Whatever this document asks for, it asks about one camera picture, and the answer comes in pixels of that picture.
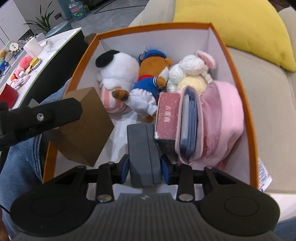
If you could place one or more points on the blue jeans leg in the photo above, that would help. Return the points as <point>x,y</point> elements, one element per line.
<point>22,172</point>

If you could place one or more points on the white black plush dog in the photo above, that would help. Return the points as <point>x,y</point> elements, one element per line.
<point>117,70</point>

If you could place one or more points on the white pink crochet bunny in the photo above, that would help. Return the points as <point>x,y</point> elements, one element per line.
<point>193,71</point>

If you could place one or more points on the potted green plant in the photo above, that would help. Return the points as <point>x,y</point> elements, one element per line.
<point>42,21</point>

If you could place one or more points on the brown sailor bear plush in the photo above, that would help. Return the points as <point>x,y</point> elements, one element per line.
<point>153,77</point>

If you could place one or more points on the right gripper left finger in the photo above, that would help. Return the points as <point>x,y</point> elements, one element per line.
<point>109,174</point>

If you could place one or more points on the yellow toy on plate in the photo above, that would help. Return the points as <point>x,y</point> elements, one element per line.
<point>33,65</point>

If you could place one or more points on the red cup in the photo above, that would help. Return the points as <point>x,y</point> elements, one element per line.
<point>8,95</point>

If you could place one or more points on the yellow cushion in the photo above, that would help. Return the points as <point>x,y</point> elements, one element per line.
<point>250,26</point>

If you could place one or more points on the orange cardboard box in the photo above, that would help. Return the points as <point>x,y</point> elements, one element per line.
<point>85,76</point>

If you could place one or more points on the beige sofa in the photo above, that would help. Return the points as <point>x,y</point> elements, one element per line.
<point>267,92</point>

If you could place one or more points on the grey round stool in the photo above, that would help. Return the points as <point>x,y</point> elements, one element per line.
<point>61,27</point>

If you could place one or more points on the pink plush toy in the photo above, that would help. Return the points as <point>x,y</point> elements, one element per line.
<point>24,63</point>

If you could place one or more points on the white paper cup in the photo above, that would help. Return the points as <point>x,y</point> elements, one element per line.
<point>33,48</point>

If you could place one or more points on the dark grey small box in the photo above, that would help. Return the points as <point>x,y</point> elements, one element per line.
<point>144,160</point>

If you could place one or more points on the brown cardboard small box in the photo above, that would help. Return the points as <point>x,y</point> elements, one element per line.
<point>83,140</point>

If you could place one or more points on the marble top coffee table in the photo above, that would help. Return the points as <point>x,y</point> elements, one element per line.
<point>60,57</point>

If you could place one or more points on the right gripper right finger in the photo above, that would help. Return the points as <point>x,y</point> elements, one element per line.
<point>180,175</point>

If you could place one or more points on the pink fabric pouch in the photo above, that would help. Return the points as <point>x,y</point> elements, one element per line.
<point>208,124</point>

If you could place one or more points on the green water bottle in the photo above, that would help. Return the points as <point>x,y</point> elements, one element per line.
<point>77,9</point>

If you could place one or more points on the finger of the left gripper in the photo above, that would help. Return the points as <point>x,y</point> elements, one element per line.
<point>20,124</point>

